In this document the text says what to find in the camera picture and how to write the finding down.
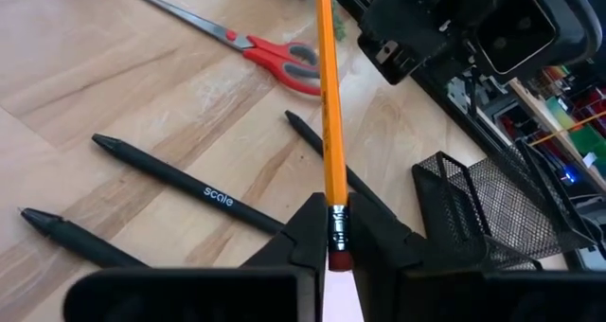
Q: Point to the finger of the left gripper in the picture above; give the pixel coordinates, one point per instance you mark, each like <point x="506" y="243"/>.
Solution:
<point x="407" y="57"/>

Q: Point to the black mesh desk organizer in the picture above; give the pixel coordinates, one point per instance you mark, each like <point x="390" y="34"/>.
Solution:
<point x="511" y="203"/>

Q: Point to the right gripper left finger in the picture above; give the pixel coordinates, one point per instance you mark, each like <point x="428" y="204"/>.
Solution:
<point x="284" y="289"/>

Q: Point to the potted green succulent plant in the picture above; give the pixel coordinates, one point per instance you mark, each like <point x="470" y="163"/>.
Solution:
<point x="339" y="26"/>

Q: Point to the black pen with scale print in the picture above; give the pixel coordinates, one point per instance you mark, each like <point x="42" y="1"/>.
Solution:
<point x="189" y="184"/>

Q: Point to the yellow pencil with eraser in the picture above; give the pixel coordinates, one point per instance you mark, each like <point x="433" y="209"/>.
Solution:
<point x="331" y="123"/>

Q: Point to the plain black pen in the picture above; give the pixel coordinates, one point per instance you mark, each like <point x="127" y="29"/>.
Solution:
<point x="305" y="132"/>
<point x="85" y="241"/>

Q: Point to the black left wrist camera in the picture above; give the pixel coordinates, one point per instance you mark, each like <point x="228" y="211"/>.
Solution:
<point x="516" y="33"/>

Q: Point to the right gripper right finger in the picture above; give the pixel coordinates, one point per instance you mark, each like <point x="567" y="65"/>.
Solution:
<point x="402" y="293"/>

